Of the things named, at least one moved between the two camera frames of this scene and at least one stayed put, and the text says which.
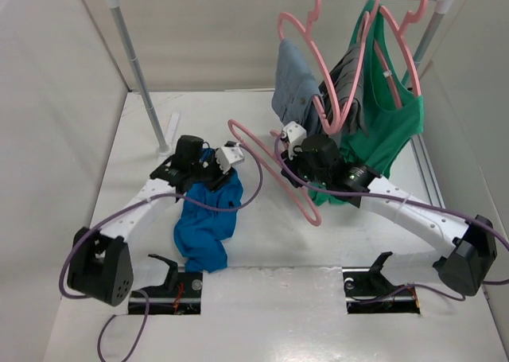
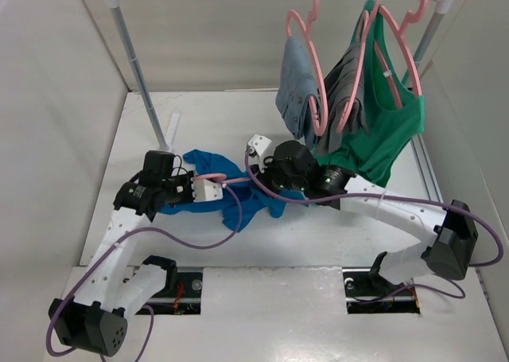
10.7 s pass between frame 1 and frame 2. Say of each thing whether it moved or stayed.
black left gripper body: moved
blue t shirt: moved
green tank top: stayed
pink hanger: moved
